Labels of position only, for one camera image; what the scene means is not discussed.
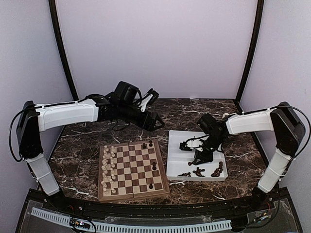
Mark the white slotted cable duct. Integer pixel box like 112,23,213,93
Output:
20,207,232,233

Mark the dark chess pieces small pile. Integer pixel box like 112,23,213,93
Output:
211,161,223,177

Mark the left black frame post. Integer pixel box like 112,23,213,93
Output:
48,0,79,100

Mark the black frame post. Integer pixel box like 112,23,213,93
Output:
48,0,79,100
235,0,264,104

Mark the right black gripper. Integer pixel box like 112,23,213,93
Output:
193,134,225,165

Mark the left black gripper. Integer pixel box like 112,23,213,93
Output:
118,103,165,132

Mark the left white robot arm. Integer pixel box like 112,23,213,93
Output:
8,81,165,212

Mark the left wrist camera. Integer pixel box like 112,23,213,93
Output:
138,88,159,112

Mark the dark tall chess piece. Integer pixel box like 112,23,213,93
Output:
152,162,157,170

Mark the wooden chess board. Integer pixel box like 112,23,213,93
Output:
98,139,170,203

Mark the right black frame post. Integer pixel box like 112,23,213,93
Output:
235,0,264,104

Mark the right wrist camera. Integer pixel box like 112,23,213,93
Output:
179,138,204,152

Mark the white chess pieces row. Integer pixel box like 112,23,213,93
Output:
100,145,117,196

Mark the white plastic tray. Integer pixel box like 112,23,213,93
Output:
166,130,230,182

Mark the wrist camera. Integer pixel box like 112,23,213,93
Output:
179,138,204,152
138,88,159,112

